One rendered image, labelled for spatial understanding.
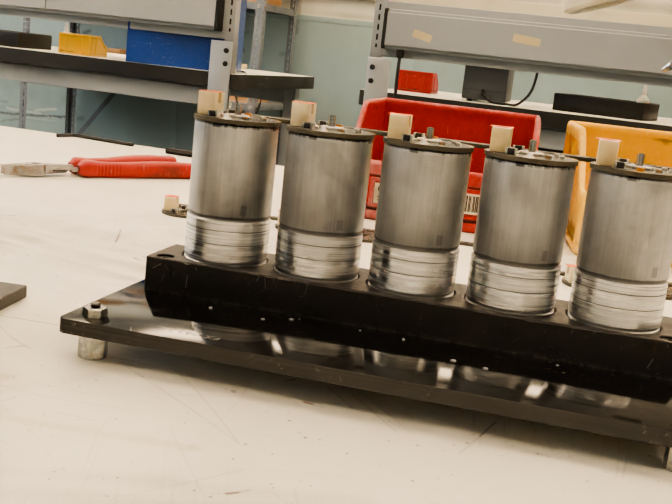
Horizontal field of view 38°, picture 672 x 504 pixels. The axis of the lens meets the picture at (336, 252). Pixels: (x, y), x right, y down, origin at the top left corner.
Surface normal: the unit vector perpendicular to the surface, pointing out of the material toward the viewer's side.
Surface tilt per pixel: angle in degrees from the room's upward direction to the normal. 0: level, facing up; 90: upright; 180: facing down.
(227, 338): 0
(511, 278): 90
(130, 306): 0
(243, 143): 90
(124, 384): 0
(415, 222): 90
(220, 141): 90
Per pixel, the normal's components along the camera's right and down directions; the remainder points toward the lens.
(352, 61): -0.29, 0.16
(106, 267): 0.11, -0.98
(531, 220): -0.04, 0.19
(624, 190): -0.53, 0.11
